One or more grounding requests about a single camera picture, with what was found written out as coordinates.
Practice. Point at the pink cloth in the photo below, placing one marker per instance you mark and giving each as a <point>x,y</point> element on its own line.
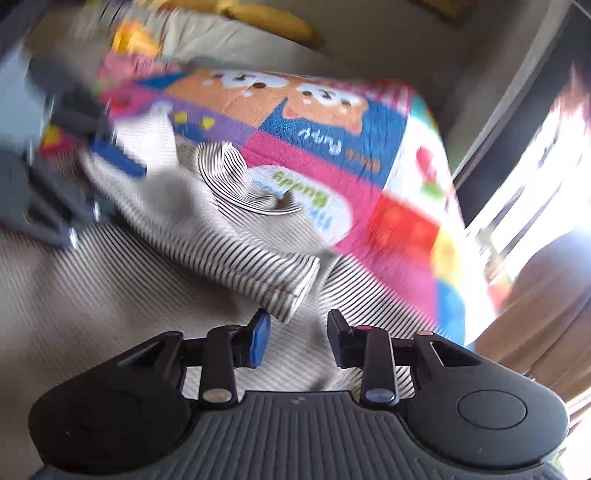
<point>120,67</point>

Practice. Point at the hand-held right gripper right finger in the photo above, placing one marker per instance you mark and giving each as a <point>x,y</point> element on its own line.
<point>339,344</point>

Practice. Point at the yellow pillow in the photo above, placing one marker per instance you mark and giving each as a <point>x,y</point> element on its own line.
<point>277,25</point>

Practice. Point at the dark window frame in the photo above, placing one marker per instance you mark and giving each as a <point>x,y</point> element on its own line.
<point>508,138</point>

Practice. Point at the colourful cartoon play mat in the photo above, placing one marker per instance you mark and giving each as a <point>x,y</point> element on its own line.
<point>369,184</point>

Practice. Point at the yellow cloth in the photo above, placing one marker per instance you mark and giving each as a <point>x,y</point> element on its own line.
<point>134,41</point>

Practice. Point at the grey covered sofa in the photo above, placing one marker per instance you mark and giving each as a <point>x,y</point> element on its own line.
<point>207,41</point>

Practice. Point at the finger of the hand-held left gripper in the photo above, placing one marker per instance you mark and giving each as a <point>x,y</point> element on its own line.
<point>69,207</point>
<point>117,157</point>

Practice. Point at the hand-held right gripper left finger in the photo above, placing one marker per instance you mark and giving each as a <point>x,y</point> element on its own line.
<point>259,339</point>

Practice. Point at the beige cloth draped chair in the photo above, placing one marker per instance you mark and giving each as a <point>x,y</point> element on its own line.
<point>545,314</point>

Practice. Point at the grey striped long-sleeve shirt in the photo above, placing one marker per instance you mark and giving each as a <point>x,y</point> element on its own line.
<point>138,277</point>

